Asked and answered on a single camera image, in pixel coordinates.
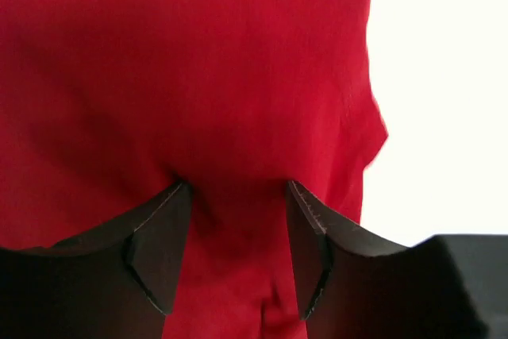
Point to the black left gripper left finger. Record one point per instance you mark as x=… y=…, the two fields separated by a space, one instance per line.
x=117 y=280

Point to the red t shirt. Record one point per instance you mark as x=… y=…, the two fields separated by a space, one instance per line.
x=104 y=103

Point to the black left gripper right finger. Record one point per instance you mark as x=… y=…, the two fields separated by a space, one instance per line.
x=351 y=283

